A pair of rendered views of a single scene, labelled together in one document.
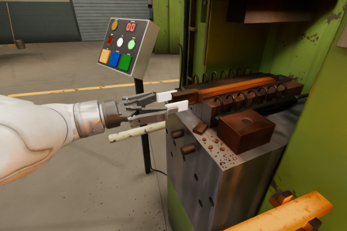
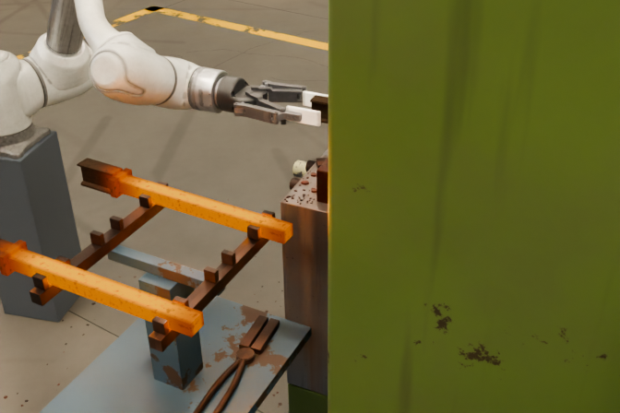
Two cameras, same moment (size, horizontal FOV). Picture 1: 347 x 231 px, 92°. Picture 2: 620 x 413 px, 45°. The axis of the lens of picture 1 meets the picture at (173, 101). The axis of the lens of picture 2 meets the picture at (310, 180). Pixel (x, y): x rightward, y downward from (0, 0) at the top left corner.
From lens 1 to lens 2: 1.14 m
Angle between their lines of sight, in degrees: 41
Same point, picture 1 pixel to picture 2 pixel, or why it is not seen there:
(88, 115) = (202, 83)
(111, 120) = (221, 100)
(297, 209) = (256, 217)
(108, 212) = not seen: hidden behind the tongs
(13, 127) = (124, 61)
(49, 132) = (145, 76)
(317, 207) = (270, 225)
